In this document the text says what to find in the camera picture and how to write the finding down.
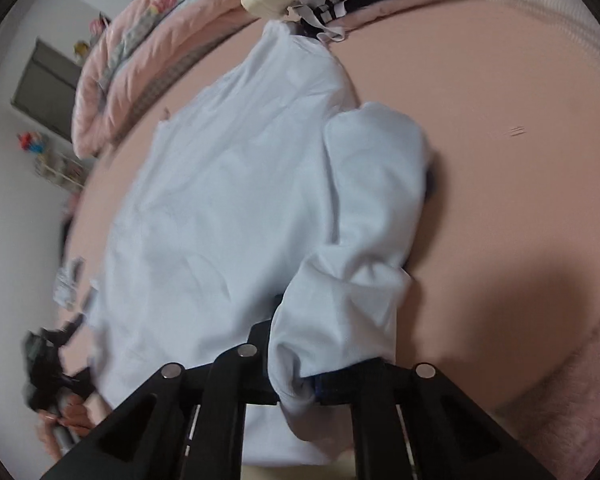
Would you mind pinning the pink toy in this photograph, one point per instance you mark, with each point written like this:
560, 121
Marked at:
99, 22

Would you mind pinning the white toy shelf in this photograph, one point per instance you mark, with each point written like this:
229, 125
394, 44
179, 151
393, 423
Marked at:
60, 170

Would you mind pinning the red and blue toy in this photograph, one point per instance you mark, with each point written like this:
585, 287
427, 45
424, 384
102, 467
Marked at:
27, 140

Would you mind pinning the person's left hand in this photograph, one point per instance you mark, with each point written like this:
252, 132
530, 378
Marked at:
75, 415

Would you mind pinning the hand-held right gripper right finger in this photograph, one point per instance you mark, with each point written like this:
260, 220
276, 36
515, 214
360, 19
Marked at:
340, 385

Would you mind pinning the bed with pink sheet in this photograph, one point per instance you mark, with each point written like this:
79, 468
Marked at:
480, 185

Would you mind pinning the cream knit blanket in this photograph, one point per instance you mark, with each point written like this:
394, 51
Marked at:
555, 15

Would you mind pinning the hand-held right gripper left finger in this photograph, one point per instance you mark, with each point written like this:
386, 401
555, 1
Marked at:
257, 355

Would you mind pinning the light blue shirt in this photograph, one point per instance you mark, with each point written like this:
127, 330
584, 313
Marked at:
220, 200

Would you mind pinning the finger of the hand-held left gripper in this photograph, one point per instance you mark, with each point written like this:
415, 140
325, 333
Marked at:
71, 329

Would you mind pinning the pink floral quilt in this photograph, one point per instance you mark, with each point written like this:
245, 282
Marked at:
130, 60

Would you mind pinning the pink fuzzy blanket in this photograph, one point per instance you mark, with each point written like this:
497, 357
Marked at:
570, 400

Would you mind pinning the yellow toy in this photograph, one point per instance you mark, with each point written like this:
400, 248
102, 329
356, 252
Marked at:
80, 49

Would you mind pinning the dark grey door panel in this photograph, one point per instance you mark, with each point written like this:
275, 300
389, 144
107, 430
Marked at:
45, 90

